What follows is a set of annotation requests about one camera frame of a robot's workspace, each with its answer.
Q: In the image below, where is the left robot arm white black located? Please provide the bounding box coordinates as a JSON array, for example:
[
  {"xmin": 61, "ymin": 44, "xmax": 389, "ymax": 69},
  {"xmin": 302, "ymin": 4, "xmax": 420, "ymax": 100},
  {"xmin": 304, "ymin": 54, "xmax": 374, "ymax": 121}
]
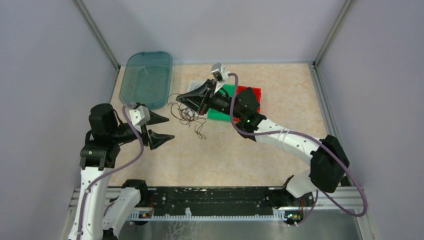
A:
[{"xmin": 68, "ymin": 102, "xmax": 174, "ymax": 240}]

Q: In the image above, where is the brown cable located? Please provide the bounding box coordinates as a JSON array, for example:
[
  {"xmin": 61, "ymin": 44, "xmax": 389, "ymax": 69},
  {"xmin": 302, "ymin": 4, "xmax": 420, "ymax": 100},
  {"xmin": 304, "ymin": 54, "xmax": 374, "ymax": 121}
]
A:
[{"xmin": 166, "ymin": 92, "xmax": 208, "ymax": 141}]

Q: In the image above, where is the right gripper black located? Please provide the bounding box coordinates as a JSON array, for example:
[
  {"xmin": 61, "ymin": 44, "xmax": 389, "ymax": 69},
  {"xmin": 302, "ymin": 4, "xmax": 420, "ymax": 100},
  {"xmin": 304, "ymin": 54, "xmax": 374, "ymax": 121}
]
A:
[{"xmin": 176, "ymin": 78, "xmax": 244, "ymax": 120}]

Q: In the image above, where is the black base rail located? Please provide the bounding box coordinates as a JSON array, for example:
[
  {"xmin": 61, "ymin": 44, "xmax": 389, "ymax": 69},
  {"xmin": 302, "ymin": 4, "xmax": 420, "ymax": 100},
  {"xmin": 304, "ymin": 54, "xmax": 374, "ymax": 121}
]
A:
[{"xmin": 136, "ymin": 186, "xmax": 302, "ymax": 216}]

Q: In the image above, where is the green plastic bin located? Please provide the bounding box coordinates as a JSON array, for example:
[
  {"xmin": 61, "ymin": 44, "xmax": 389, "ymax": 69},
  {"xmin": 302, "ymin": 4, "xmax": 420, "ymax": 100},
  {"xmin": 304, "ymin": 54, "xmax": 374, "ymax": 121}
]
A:
[{"xmin": 207, "ymin": 84, "xmax": 235, "ymax": 122}]

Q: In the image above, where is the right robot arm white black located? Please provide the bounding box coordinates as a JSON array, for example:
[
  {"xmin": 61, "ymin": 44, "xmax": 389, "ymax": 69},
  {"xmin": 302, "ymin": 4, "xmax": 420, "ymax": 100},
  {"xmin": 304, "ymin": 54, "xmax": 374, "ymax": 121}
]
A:
[{"xmin": 176, "ymin": 79, "xmax": 350, "ymax": 206}]

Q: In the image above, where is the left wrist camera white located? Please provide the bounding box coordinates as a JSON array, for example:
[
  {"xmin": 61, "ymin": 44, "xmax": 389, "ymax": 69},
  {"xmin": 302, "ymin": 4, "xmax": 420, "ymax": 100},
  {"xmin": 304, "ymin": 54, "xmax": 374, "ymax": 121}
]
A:
[{"xmin": 129, "ymin": 105, "xmax": 151, "ymax": 127}]

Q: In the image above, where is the red plastic bin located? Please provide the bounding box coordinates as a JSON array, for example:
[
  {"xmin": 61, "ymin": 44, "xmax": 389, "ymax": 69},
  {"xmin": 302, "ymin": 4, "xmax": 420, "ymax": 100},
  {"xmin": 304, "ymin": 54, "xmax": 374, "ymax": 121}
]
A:
[{"xmin": 233, "ymin": 86, "xmax": 262, "ymax": 122}]

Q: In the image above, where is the white plastic bin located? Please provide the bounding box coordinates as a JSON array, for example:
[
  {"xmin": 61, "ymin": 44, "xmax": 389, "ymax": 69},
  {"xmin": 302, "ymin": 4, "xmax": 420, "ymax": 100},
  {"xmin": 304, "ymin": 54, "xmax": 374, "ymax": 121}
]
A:
[{"xmin": 187, "ymin": 80, "xmax": 205, "ymax": 92}]

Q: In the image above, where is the teal transparent plastic tray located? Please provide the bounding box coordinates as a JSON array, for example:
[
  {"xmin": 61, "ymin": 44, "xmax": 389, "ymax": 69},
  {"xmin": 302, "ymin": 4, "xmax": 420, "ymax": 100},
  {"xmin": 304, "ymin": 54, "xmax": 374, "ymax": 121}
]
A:
[{"xmin": 119, "ymin": 51, "xmax": 173, "ymax": 110}]

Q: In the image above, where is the white cable duct strip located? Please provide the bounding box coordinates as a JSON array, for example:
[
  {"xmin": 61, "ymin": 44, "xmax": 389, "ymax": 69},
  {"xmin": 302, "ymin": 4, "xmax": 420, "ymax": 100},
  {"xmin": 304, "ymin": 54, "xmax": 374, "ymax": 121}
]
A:
[{"xmin": 127, "ymin": 209, "xmax": 303, "ymax": 224}]

